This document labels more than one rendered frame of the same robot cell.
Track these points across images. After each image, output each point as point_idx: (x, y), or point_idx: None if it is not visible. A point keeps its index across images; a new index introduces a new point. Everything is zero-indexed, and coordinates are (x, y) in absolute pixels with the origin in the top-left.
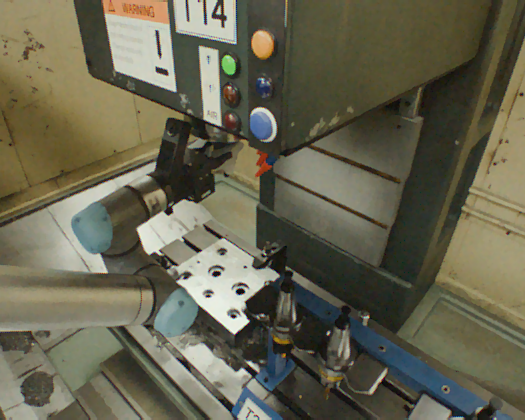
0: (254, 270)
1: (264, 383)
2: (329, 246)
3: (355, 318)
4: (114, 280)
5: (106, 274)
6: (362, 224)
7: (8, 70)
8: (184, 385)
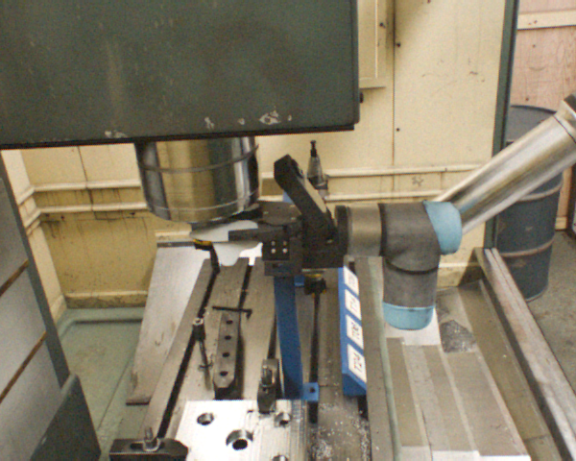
0: (193, 448)
1: (316, 390)
2: None
3: (171, 378)
4: (447, 189)
5: (451, 190)
6: (29, 375)
7: None
8: (387, 446)
